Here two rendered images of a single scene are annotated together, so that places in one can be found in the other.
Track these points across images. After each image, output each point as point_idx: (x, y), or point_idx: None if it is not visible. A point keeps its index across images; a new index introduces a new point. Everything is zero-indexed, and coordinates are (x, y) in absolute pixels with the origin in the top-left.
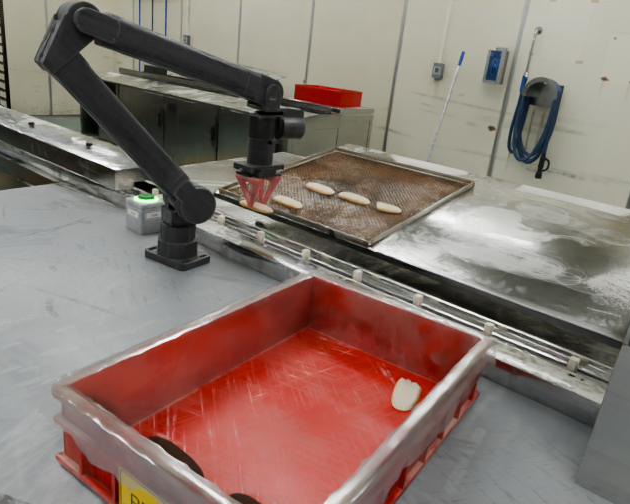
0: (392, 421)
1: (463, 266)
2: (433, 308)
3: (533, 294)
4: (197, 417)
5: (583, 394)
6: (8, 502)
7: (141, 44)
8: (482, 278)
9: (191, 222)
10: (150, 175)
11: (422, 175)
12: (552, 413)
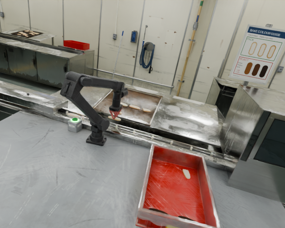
0: (189, 182)
1: (176, 129)
2: (175, 144)
3: (195, 135)
4: (152, 198)
5: (219, 163)
6: None
7: (93, 82)
8: (182, 132)
9: (104, 130)
10: (93, 120)
11: (147, 94)
12: (212, 168)
